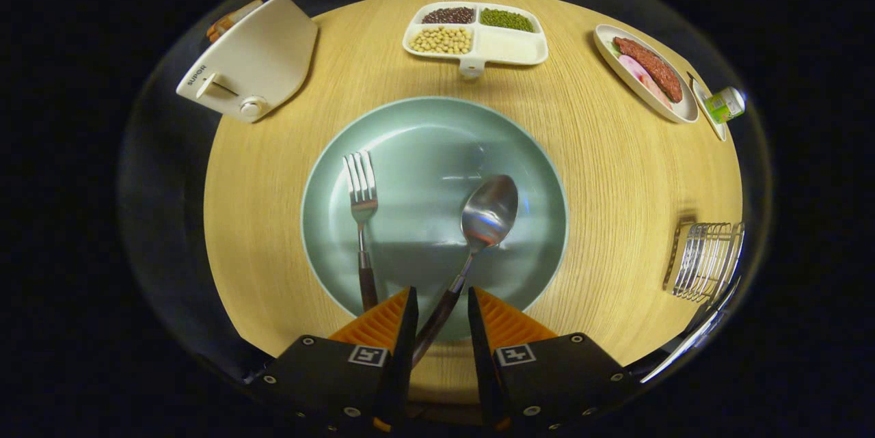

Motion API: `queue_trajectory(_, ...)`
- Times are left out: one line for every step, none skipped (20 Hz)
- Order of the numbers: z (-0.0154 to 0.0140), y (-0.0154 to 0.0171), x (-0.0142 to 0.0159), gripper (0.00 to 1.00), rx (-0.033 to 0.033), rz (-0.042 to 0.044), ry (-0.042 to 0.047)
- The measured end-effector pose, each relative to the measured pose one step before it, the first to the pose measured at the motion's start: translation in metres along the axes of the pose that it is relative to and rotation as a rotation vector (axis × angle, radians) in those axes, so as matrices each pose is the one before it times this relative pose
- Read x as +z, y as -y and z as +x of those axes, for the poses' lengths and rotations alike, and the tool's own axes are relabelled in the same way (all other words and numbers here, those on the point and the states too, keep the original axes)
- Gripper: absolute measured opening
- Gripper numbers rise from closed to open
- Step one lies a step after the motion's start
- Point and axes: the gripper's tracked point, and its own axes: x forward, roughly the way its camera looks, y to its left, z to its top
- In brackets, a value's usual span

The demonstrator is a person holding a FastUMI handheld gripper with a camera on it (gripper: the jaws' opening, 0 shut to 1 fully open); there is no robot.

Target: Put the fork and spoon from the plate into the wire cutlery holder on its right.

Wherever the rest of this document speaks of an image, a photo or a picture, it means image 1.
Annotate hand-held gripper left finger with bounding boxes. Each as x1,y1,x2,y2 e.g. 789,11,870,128
256,286,420,435

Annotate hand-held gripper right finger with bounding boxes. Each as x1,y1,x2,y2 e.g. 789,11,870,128
467,286,640,433

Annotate metal spoon with dark handle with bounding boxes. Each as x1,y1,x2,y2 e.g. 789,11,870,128
410,174,520,370

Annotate shiny metal bar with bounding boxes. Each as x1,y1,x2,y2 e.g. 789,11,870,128
641,281,742,384

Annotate pale green plate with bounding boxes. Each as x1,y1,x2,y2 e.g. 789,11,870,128
301,96,569,343

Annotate white divided tray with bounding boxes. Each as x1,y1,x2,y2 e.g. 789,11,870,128
402,1,550,79

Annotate pile of soybeans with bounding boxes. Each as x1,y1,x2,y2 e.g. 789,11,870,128
409,26,474,55

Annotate pink ham slices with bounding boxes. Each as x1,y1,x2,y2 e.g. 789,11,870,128
617,53,665,109

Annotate white coaster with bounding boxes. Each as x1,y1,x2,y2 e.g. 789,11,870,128
687,72,729,143

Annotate red meat slice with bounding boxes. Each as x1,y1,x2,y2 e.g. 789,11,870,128
612,36,684,104

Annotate white toaster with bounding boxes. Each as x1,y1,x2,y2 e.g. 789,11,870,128
176,0,319,124

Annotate white plate with meat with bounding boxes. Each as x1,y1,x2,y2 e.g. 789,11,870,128
593,23,700,125

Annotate pile of green beans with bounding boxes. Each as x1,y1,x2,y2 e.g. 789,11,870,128
479,8,535,33

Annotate pile of red beans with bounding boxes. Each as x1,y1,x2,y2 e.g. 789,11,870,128
421,6,476,25

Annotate green and silver bottle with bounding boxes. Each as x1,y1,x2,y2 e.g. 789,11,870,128
704,86,746,124

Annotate toast slice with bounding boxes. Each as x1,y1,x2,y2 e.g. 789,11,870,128
206,14,237,42
219,0,264,25

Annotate metal fork with dark handle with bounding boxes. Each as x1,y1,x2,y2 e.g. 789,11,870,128
342,150,380,312

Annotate metal wire rack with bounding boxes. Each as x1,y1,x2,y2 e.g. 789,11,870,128
662,218,746,304

